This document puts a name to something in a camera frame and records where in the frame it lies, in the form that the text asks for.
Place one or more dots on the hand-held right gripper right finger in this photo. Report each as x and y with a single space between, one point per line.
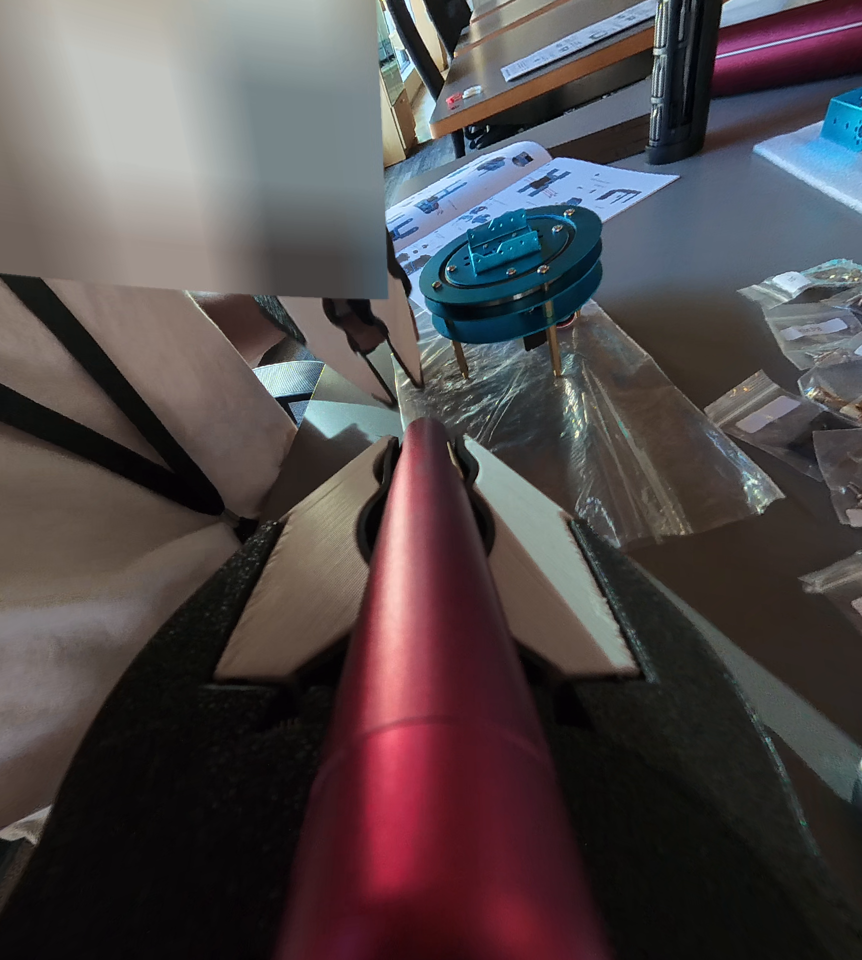
558 600

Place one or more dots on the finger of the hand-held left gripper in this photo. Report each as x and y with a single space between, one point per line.
360 341
405 330

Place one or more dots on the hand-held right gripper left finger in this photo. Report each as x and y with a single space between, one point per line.
296 592

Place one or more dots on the small blue U bracket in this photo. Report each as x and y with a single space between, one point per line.
498 244

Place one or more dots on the red electric screwdriver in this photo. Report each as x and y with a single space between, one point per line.
438 675

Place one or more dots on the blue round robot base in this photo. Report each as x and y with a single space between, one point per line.
551 292

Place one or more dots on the black bit holder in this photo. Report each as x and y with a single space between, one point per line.
682 75

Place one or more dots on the wood-edged office desk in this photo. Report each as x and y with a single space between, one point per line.
536 82

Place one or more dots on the grey desk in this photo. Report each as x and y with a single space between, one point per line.
701 240

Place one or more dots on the white mesh chair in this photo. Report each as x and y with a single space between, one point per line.
288 390

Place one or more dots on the large clear plastic bag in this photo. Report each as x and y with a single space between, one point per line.
626 450

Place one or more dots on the white instruction booklet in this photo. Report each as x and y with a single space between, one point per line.
588 187

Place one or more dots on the pile of labelled screw bags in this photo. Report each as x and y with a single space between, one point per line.
836 412

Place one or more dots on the printed paper sheet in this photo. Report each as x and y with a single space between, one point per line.
581 45

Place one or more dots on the white foam sheet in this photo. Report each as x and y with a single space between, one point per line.
851 180

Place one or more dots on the red cylindrical case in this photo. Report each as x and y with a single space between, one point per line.
798 45

